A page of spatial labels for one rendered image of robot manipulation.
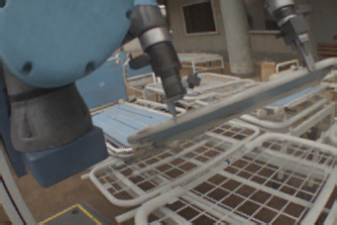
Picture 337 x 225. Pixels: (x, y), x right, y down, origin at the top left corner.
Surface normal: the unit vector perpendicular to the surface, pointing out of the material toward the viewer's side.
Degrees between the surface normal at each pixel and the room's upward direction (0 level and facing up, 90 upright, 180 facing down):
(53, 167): 90
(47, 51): 95
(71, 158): 90
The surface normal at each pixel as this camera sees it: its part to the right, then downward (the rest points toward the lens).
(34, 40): 0.64, 0.23
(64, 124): 0.67, -0.23
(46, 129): 0.40, -0.14
